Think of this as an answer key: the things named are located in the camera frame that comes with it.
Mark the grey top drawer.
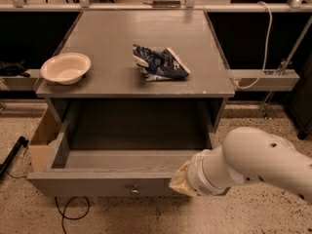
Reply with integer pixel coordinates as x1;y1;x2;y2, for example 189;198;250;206
26;98;232;199

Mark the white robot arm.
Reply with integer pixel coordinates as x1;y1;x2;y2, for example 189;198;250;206
170;127;312;204

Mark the grey drawer cabinet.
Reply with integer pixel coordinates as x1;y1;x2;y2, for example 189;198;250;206
37;10;234;127

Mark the blue white chip bag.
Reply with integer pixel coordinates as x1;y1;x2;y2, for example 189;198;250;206
133;45;190;82

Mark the cardboard box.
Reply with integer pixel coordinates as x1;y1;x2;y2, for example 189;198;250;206
28;108;60;173

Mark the white bowl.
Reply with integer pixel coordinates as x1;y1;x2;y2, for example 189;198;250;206
40;53;91;85

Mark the black rod on floor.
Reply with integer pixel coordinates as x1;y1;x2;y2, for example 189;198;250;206
0;136;28;179

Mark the black floor cable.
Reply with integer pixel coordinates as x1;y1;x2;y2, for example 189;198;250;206
54;196;91;234

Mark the grey metal rail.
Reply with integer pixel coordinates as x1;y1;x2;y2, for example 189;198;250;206
228;69;299;92

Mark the metal top frame bar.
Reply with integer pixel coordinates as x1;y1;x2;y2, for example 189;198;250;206
0;2;312;13

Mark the white cable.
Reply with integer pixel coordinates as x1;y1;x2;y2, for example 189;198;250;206
232;1;274;90

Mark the black object on left rail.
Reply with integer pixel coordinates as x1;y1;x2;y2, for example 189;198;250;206
0;61;30;78

